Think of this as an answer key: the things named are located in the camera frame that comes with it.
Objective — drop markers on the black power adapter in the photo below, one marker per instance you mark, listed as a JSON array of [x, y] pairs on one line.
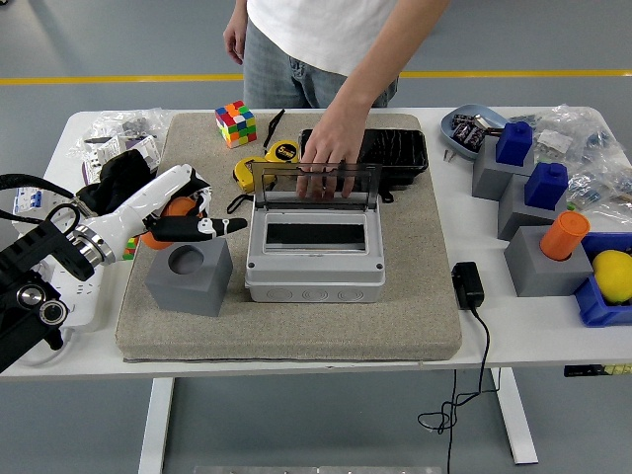
[[468, 286]]

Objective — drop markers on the person's left forearm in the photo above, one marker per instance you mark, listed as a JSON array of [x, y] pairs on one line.
[[380, 64]]

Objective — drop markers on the clear bags of small parts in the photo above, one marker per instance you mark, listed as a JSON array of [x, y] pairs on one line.
[[568, 128], [600, 185]]

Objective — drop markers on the grey-brown fabric mat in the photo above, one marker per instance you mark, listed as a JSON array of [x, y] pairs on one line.
[[296, 331]]

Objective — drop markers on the clear plastic bag with parts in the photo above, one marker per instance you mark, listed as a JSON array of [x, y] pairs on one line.
[[106, 123]]

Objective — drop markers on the yellow lemon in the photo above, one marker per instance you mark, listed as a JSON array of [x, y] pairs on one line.
[[614, 276]]

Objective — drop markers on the grey block with round hole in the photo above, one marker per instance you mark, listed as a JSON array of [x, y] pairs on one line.
[[197, 291]]

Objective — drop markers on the pale blue dish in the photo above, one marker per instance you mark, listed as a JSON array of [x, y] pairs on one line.
[[449, 131]]

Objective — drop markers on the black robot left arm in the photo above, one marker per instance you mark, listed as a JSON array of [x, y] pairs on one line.
[[29, 257]]

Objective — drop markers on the white wall socket module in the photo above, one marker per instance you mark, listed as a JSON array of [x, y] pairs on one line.
[[99, 155], [148, 148]]

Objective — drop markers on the yellow tape measure 5m label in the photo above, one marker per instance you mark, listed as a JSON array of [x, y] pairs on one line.
[[282, 152]]

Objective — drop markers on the small metal screws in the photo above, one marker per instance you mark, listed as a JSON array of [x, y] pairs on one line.
[[448, 156]]

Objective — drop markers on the black cloth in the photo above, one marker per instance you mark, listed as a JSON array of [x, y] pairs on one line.
[[118, 178]]

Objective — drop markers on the grey holder block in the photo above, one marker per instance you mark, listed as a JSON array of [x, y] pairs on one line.
[[516, 217], [543, 276], [486, 178]]

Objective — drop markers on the dark printed packet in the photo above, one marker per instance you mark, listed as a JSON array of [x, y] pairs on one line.
[[469, 134], [463, 119]]

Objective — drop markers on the white circuit breaker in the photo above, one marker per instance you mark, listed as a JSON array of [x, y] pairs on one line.
[[37, 197]]

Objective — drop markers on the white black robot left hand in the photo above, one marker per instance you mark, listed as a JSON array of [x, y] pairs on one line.
[[148, 197]]

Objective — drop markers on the blue storage bin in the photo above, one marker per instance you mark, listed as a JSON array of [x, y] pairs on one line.
[[592, 308]]

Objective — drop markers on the person's right hand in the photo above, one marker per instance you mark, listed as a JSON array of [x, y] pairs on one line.
[[234, 44]]

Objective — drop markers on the blue plastic block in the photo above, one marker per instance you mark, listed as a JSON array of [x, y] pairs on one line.
[[545, 185], [513, 143]]

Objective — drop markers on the person's left hand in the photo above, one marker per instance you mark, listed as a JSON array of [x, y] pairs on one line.
[[331, 143]]

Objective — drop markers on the white table leg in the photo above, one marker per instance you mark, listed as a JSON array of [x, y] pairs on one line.
[[157, 424], [516, 419]]

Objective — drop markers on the white power strip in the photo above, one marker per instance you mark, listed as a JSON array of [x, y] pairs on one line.
[[84, 306]]

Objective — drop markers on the person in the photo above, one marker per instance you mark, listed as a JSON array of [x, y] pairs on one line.
[[306, 29]]

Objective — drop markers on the black plastic tray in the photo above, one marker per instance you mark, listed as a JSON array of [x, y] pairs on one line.
[[395, 150]]

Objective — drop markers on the smoky transparent box lid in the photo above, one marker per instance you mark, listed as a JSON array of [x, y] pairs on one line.
[[368, 187]]

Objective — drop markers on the orange cylinder battery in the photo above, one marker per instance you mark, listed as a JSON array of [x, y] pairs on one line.
[[180, 207], [563, 237]]

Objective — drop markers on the colourful puzzle cube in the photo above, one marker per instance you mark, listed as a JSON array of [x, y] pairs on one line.
[[236, 123], [131, 249]]

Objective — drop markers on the black table control panel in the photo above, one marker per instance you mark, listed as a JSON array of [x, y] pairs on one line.
[[587, 370]]

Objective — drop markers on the person's right forearm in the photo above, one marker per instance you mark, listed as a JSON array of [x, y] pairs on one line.
[[241, 12]]

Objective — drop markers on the grey plastic junction box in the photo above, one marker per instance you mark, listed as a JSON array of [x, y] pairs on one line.
[[316, 276]]

